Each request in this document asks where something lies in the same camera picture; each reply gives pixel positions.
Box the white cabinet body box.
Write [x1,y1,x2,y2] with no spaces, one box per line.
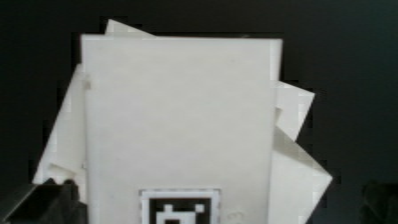
[33,22,332,224]

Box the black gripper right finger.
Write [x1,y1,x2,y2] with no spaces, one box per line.
[360,182,398,224]

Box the white cabinet top block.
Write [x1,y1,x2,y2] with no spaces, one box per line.
[81,35,282,224]

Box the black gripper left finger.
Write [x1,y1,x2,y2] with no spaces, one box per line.
[0,179,88,224]

